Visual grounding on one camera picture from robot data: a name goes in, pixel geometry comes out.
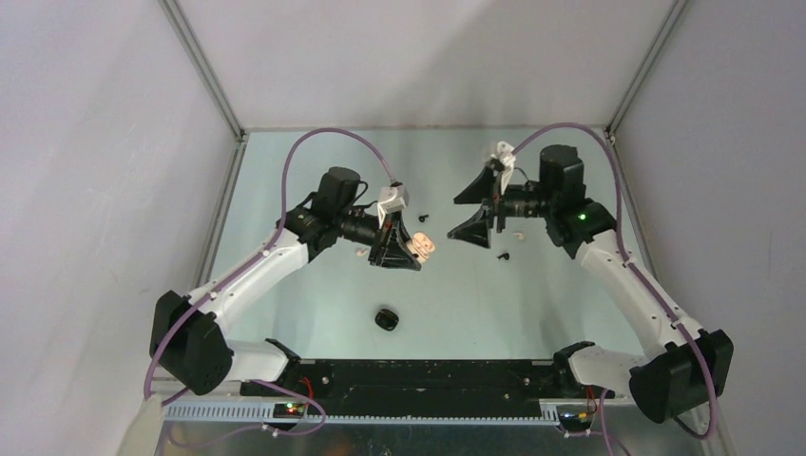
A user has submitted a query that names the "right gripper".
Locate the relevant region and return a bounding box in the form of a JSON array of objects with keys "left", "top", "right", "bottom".
[{"left": 448, "top": 163, "right": 557, "bottom": 248}]

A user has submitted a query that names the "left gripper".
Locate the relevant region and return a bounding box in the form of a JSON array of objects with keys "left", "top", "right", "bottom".
[{"left": 336, "top": 208, "right": 422, "bottom": 272}]

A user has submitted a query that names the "beige earbud charging case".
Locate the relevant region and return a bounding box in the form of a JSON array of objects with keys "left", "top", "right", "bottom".
[{"left": 409, "top": 232, "right": 436, "bottom": 263}]

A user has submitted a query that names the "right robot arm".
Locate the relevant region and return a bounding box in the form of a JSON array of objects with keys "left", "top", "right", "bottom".
[{"left": 448, "top": 142, "right": 734, "bottom": 424}]

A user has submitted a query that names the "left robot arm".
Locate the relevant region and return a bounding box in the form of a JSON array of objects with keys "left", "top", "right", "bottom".
[{"left": 149, "top": 166, "right": 435, "bottom": 396}]

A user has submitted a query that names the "black earbud charging case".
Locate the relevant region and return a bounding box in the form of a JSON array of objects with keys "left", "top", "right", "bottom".
[{"left": 374, "top": 308, "right": 400, "bottom": 332}]

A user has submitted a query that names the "left controller board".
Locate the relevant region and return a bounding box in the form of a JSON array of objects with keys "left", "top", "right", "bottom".
[{"left": 272, "top": 402, "right": 308, "bottom": 420}]

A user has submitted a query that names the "controller board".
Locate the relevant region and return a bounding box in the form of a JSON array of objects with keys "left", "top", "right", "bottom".
[
  {"left": 272, "top": 402, "right": 308, "bottom": 420},
  {"left": 557, "top": 411, "right": 595, "bottom": 437}
]

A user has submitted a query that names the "right controller board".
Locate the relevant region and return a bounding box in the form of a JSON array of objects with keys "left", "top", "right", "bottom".
[{"left": 557, "top": 411, "right": 595, "bottom": 437}]

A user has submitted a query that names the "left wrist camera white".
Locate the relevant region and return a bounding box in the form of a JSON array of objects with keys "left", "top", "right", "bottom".
[{"left": 376, "top": 182, "right": 409, "bottom": 226}]

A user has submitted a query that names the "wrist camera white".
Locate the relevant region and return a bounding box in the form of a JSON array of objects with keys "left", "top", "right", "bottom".
[
  {"left": 376, "top": 182, "right": 409, "bottom": 226},
  {"left": 486, "top": 141, "right": 516, "bottom": 196}
]

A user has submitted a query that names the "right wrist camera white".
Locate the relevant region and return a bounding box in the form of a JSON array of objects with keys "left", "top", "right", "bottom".
[{"left": 486, "top": 141, "right": 516, "bottom": 196}]

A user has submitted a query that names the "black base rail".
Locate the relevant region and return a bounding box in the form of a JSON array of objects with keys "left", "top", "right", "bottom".
[{"left": 276, "top": 359, "right": 588, "bottom": 419}]

